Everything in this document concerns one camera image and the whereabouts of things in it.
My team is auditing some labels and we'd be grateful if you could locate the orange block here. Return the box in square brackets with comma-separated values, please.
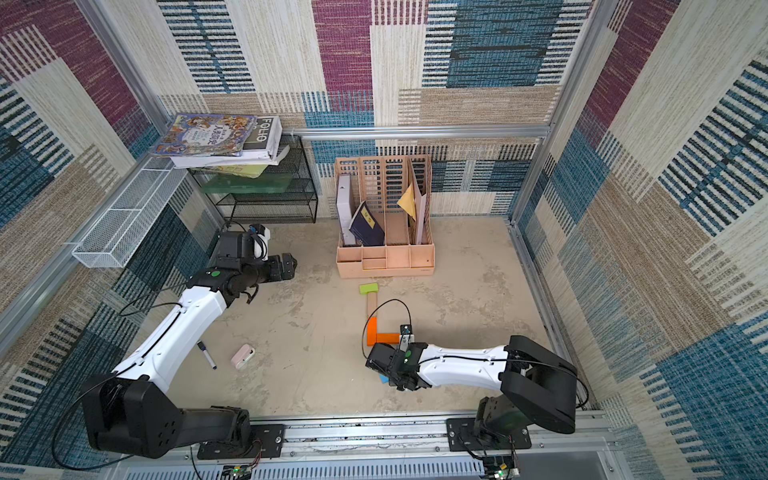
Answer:
[376, 333, 401, 345]
[365, 316, 378, 346]

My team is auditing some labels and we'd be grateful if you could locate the natural wood building block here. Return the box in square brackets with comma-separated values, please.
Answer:
[366, 292, 378, 318]

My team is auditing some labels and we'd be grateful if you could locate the green building block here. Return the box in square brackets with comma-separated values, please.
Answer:
[359, 282, 379, 295]

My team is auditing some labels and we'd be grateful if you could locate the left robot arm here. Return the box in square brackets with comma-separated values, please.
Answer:
[50, 224, 297, 470]

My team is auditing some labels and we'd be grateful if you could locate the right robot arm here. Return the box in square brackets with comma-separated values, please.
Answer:
[364, 335, 581, 453]

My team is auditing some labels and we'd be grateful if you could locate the green folder on shelf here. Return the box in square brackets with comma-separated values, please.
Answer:
[202, 174, 294, 195]

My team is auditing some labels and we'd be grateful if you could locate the white binder in organizer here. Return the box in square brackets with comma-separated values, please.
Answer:
[336, 174, 357, 246]

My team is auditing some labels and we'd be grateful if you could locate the dark navy notebook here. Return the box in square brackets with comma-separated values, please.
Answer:
[349, 201, 385, 247]

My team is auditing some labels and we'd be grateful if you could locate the pink eraser box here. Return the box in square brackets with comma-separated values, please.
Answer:
[231, 344, 255, 370]

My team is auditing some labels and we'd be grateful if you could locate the black marker pen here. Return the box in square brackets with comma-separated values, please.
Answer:
[197, 341, 218, 370]

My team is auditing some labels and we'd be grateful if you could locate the black and white Folio book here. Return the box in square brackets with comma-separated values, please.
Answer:
[168, 116, 283, 168]

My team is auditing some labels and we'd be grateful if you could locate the peach desk file organizer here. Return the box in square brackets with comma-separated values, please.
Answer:
[335, 155, 436, 279]

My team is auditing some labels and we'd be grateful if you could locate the yellow paper envelope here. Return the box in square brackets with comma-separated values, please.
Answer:
[397, 185, 416, 220]

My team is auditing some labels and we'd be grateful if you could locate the pink folder in organizer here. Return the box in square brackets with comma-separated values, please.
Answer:
[411, 156, 431, 245]

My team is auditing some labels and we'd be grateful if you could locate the colourful illustrated book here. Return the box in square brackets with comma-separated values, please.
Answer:
[150, 113, 257, 157]

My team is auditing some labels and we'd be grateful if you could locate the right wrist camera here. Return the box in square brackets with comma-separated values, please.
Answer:
[399, 324, 413, 351]

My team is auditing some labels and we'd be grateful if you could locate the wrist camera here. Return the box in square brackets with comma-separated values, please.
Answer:
[248, 224, 270, 261]
[399, 324, 413, 351]

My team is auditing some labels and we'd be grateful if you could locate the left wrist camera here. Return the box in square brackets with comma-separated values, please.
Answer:
[248, 224, 270, 261]

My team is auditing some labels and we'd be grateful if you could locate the black wire shelf rack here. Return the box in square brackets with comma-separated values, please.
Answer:
[191, 135, 319, 224]

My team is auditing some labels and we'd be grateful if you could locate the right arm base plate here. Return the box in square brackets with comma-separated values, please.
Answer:
[445, 417, 532, 453]

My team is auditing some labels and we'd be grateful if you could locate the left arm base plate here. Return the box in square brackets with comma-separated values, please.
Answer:
[196, 423, 286, 460]

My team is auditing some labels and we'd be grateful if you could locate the white wire mesh basket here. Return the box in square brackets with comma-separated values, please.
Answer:
[72, 158, 186, 269]

